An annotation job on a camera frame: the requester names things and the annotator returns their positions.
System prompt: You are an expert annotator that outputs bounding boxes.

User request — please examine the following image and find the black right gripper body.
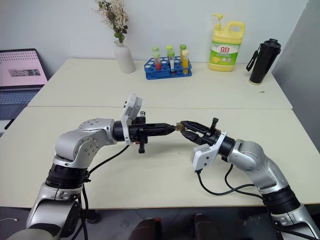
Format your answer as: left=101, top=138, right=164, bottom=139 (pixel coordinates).
left=202, top=117, right=222, bottom=147

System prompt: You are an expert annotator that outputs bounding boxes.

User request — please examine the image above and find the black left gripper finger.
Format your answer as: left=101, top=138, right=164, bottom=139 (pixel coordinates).
left=149, top=128, right=176, bottom=137
left=149, top=122, right=175, bottom=131

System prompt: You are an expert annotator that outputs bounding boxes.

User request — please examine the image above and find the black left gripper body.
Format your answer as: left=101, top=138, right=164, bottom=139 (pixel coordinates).
left=128, top=111, right=151, bottom=154

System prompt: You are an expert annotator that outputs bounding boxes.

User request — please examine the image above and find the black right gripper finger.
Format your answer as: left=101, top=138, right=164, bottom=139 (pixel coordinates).
left=182, top=130, right=205, bottom=145
left=180, top=120, right=210, bottom=134

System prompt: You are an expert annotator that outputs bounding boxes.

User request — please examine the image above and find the blue test tube rack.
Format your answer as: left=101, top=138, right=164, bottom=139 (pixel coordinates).
left=143, top=56, right=194, bottom=81

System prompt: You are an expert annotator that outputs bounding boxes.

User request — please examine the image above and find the yellow-capped yellow liquid tube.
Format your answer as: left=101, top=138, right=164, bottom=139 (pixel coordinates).
left=181, top=49, right=190, bottom=75

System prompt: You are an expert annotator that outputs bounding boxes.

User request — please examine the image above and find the green-capped white liquid tube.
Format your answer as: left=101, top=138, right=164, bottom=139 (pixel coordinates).
left=167, top=50, right=176, bottom=75

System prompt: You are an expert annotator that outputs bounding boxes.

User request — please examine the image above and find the green-capped red liquid tube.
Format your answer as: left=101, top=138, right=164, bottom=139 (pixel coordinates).
left=152, top=51, right=162, bottom=72

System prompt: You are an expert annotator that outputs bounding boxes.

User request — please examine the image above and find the white ceramic vase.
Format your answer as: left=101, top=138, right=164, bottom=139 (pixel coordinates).
left=113, top=39, right=137, bottom=74

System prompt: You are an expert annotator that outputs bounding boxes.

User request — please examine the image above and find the yellow dish soap pump bottle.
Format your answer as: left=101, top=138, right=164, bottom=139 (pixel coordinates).
left=208, top=13, right=246, bottom=72

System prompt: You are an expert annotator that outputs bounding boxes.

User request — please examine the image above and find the dark rounded shape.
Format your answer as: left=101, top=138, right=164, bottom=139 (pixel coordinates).
left=134, top=217, right=165, bottom=240
left=193, top=213, right=216, bottom=240

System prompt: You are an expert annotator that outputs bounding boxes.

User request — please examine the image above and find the black table foot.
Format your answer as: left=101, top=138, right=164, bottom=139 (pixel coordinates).
left=85, top=209, right=101, bottom=224

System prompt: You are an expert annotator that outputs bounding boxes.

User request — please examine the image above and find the dried flower bunch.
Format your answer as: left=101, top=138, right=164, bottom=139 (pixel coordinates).
left=91, top=0, right=130, bottom=44

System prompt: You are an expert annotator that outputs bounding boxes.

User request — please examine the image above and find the black pen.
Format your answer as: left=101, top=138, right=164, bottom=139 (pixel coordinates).
left=4, top=119, right=20, bottom=131

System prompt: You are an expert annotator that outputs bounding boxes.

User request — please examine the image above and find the open laptop computer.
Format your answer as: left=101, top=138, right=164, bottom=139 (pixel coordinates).
left=0, top=48, right=49, bottom=121

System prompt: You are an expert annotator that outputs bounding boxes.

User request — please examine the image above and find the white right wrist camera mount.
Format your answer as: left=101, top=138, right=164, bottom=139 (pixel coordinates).
left=191, top=130, right=228, bottom=173

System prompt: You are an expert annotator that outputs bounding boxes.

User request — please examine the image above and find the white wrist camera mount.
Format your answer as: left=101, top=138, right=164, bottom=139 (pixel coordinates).
left=120, top=92, right=146, bottom=146
left=191, top=130, right=228, bottom=173

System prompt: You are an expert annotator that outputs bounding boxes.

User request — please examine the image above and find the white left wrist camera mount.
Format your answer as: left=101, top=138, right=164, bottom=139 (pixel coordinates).
left=120, top=92, right=146, bottom=146

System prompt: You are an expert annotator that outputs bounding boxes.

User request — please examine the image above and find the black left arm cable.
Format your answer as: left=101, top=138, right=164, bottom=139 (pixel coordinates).
left=77, top=144, right=131, bottom=240

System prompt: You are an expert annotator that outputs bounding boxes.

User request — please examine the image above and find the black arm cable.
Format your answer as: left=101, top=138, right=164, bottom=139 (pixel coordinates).
left=77, top=144, right=131, bottom=240
left=195, top=163, right=266, bottom=200

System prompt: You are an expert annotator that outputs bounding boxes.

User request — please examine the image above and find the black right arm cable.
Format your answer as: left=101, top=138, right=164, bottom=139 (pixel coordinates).
left=195, top=163, right=266, bottom=200

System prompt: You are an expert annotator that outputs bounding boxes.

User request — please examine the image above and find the black tumbler with strap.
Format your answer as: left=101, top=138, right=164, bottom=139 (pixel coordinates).
left=246, top=38, right=282, bottom=87

